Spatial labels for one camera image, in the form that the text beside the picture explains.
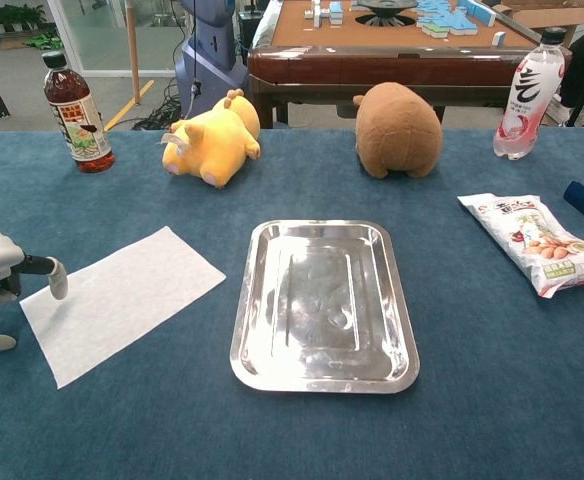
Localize dangling cable with black plug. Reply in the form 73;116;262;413
189;0;202;97

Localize thin wooden pole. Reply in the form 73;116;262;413
124;0;142;106

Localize stacked blue mahjong tiles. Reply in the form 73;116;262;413
304;0;346;27

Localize brown wooden mahjong table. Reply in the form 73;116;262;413
246;0;573;130

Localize blue grey machine pedestal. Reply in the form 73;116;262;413
174;0;249;119

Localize brown tea bottle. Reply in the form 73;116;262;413
41;50;116;174

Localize brown cardboard box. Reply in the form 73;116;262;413
496;0;584;34

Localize blue felt table cover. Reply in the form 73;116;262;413
0;127;584;480

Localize brown capybara plush toy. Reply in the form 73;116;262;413
352;82;444;180

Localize long blue mahjong tile row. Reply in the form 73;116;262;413
459;0;498;27

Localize black mahjong table hub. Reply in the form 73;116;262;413
355;0;419;27

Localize blue mahjong tile heap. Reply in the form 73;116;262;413
416;0;483;40

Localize white paper towel sheet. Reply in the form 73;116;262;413
19;225;227;390

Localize silver metal tray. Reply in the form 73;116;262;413
229;219;421;395

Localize black floor cable tangle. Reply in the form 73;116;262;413
131;77;193;132

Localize yellow plush toy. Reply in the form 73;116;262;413
160;88;262;190

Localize green potted plants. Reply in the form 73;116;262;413
0;3;48;36

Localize clear pink-label water bottle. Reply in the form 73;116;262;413
492;27;568;161

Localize white nut snack bag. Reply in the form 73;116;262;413
457;193;584;299

